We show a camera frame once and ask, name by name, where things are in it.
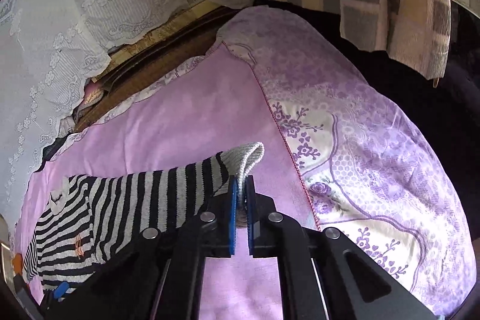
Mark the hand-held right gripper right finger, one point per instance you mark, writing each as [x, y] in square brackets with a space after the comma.
[252, 218]

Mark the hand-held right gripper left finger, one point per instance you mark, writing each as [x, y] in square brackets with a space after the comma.
[233, 215]

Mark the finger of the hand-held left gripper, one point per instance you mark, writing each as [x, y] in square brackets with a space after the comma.
[60, 290]

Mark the black grey striped knit sweater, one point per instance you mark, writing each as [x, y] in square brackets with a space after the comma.
[131, 200]

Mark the pink blanket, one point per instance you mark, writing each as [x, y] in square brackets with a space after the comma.
[187, 110]

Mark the purple floral bed quilt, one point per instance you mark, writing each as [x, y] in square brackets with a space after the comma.
[375, 162]

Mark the dark cloth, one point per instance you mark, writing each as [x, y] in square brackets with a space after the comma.
[56, 149]

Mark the white crumpled cloth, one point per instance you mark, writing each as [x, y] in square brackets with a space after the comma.
[65, 125]

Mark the brown wooden headboard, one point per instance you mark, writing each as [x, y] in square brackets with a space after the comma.
[157, 61]

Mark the pink zippered garment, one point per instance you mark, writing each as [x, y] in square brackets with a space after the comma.
[93, 95]

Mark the white lace curtain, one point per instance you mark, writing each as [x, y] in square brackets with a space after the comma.
[82, 5]

